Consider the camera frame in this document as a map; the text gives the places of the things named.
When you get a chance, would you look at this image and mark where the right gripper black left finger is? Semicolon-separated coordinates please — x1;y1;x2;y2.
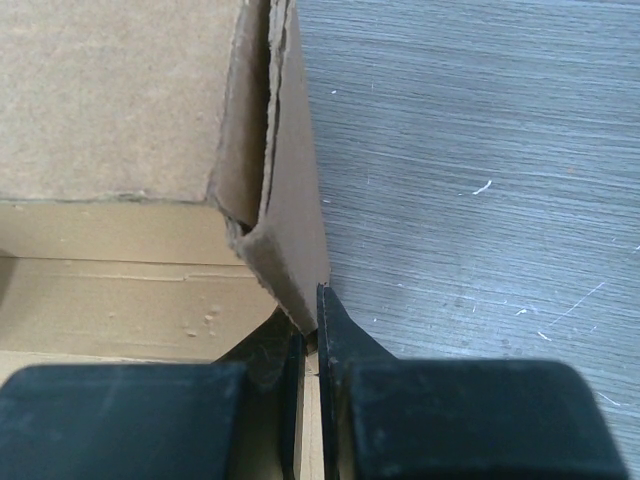
1;310;305;479

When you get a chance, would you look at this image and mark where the brown cardboard box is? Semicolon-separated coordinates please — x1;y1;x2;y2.
1;1;330;479

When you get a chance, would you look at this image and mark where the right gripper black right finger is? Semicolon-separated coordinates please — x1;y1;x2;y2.
317;285;629;479

